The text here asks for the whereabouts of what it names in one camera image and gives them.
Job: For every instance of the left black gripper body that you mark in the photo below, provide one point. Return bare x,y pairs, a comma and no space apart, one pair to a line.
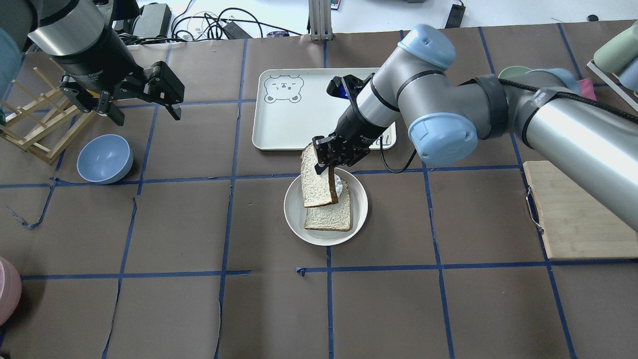
102,64

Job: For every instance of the aluminium frame post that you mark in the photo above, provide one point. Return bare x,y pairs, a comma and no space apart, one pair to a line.
320,20

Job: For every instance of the pink cloth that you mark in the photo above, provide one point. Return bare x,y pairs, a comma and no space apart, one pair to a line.
587,89

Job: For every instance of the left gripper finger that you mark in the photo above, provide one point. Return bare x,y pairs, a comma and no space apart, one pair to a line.
106,108
158,85

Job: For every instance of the fried egg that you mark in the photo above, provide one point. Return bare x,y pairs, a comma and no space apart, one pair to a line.
338,184

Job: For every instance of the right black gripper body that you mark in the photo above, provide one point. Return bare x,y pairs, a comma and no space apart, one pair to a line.
353,127

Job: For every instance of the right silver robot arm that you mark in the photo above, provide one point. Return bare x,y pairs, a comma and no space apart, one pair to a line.
594,144

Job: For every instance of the wooden cutting board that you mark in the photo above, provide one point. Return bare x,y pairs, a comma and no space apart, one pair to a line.
572,224

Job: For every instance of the green bowl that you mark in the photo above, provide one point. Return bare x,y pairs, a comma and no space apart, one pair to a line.
513,72

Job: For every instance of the bread slice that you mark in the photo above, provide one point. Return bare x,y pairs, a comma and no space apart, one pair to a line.
314,186
335,217

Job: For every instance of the green hanging mug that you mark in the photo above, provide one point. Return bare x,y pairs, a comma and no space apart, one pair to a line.
619,52

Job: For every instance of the white wire cup rack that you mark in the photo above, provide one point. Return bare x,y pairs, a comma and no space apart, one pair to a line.
631,100

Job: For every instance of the blue bowl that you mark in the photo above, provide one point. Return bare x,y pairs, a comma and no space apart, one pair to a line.
105,159

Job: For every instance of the white bear tray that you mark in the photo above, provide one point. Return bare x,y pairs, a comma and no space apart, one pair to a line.
293,106

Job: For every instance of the pink bowl with ice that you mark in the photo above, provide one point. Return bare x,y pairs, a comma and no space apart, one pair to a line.
10,289

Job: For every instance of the wooden dish rack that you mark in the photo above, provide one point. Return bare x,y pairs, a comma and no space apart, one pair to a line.
40,119

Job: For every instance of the bread slice on plate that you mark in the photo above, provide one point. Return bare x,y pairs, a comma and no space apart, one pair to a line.
335,217

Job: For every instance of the cream round plate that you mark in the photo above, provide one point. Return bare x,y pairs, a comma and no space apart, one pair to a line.
295,213

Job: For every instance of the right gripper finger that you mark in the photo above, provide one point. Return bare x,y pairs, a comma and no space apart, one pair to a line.
332,184

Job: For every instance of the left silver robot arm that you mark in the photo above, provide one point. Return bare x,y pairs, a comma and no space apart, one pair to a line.
63,29

